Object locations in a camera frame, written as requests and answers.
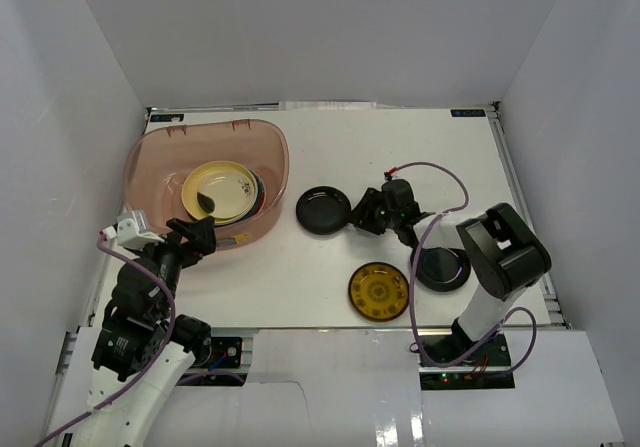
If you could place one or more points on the light blue plate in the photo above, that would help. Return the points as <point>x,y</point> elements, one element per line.
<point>251,212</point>

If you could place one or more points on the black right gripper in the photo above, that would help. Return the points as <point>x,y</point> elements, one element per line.
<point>362,215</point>

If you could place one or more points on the black glossy plate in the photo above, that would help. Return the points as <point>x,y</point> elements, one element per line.
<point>323,210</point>

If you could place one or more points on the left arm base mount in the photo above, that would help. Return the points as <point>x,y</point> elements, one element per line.
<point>222,352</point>

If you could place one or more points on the black plate with iridescent rim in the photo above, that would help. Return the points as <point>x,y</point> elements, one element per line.
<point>441,270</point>

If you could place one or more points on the brown and yellow patterned plate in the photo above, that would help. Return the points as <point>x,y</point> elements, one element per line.
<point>378,292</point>

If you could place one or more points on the cream plate with black patch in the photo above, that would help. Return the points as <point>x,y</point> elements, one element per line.
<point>222,192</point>

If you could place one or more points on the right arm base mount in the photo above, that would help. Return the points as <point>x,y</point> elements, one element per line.
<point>485,369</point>

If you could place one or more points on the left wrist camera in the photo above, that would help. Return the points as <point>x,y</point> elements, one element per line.
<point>131,231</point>

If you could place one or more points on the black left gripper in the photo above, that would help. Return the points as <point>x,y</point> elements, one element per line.
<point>185,243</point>

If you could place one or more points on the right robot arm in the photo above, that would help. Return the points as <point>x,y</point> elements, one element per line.
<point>503,252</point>

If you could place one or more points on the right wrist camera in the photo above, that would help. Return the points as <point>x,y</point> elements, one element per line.
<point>391,174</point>

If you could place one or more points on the dark teal ceramic plate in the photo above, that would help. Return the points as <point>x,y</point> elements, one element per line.
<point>261,192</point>

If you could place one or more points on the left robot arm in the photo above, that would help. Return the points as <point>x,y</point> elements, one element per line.
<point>144,347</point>

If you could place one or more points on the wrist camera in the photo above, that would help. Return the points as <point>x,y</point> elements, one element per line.
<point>131,231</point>
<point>391,174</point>

